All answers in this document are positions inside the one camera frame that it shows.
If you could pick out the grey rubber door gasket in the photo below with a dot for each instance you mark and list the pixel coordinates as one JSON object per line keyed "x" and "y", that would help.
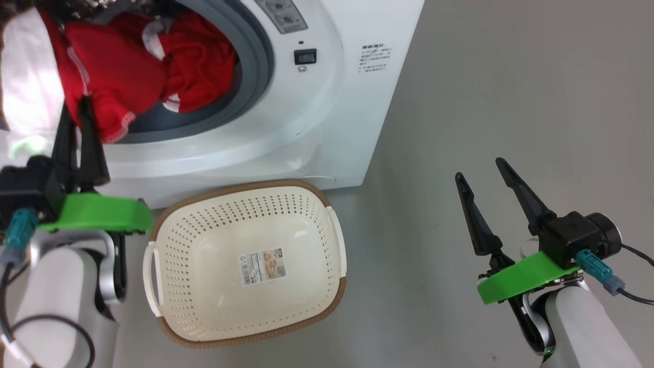
{"x": 258, "y": 66}

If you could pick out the white front-load washing machine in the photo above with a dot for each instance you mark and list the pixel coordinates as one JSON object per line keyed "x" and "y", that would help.
{"x": 332, "y": 128}

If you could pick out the black door lock socket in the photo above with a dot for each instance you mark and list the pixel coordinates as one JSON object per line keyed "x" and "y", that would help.
{"x": 305, "y": 56}

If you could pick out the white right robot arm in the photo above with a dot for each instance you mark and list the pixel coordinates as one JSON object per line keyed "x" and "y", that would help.
{"x": 587, "y": 332}

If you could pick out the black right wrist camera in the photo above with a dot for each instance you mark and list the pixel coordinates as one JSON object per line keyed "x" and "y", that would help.
{"x": 577, "y": 235}

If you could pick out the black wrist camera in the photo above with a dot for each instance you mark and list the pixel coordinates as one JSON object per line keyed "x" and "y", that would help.
{"x": 25, "y": 186}
{"x": 577, "y": 235}

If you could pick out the basket product label sticker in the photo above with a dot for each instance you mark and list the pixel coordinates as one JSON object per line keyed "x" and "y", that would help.
{"x": 262, "y": 267}

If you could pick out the cream perforated laundry basket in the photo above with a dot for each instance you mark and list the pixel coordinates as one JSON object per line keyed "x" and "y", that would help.
{"x": 204, "y": 306}

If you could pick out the grey warning sticker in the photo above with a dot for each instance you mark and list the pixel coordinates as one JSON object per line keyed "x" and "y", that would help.
{"x": 283, "y": 15}

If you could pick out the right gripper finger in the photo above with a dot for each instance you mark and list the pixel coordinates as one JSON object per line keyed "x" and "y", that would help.
{"x": 480, "y": 225}
{"x": 526, "y": 202}

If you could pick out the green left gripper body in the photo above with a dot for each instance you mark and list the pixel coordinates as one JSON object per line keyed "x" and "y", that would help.
{"x": 97, "y": 212}

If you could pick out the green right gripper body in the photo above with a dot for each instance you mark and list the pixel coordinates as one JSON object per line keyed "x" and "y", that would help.
{"x": 521, "y": 278}

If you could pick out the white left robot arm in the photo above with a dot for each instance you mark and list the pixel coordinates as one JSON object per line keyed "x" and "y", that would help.
{"x": 56, "y": 296}

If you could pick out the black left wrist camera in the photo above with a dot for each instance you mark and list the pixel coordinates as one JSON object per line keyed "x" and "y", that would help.
{"x": 25, "y": 186}

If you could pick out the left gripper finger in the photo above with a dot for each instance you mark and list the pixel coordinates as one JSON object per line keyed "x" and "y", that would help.
{"x": 92, "y": 158}
{"x": 65, "y": 153}

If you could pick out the red and white garment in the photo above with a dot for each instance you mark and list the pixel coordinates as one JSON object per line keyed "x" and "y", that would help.
{"x": 115, "y": 76}

